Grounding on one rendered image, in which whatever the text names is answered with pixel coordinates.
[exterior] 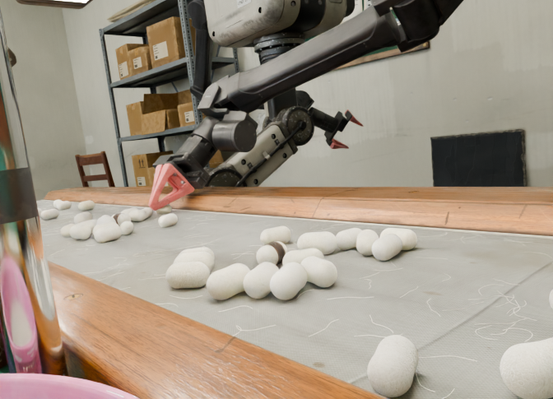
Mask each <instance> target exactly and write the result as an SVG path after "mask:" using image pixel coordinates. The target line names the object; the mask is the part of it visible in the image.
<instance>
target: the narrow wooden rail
mask: <svg viewBox="0 0 553 399"><path fill-rule="evenodd" d="M47 261H48V260H47ZM48 265H49V274H50V278H51V283H52V287H53V296H54V300H55V305H56V309H57V314H58V322H59V327H60V332H61V336H62V341H63V349H64V354H65V358H66V363H67V371H68V376H69V377H71V378H81V379H85V380H89V381H92V382H96V383H102V384H104V385H107V386H110V387H115V388H117V389H119V390H122V391H124V392H127V393H129V394H131V395H134V396H135V397H138V398H140V399H387V398H386V397H382V396H380V395H378V394H375V393H373V392H370V391H367V390H365V389H364V388H361V387H357V386H356V385H353V384H351V383H348V382H345V381H343V380H341V379H339V378H335V377H333V376H331V375H329V374H326V373H323V372H321V371H318V370H317V369H313V368H311V367H309V366H307V365H304V364H301V363H299V362H296V361H294V360H291V359H288V358H286V357H285V356H282V355H279V354H277V353H274V352H272V351H269V350H266V349H264V348H262V347H260V346H256V345H254V344H252V343H250V342H247V341H244V340H242V339H239V338H238V337H235V336H232V335H230V334H228V333H225V332H222V331H220V330H217V329H215V328H213V327H209V326H208V325H206V324H203V323H201V322H198V321H195V320H193V319H191V318H187V317H185V316H183V315H181V314H179V313H176V312H173V311H171V310H168V309H165V308H163V307H161V306H159V305H156V304H153V303H151V302H149V301H146V300H144V299H141V298H138V297H137V296H134V295H130V294H129V293H127V292H124V291H122V290H119V289H116V288H114V287H112V286H110V285H106V284H104V283H102V282H100V281H97V280H94V279H92V278H90V277H88V276H84V275H82V274H80V273H77V272H75V271H72V270H70V269H67V268H66V267H62V266H59V265H58V264H55V263H53V262H50V261H48Z"/></svg>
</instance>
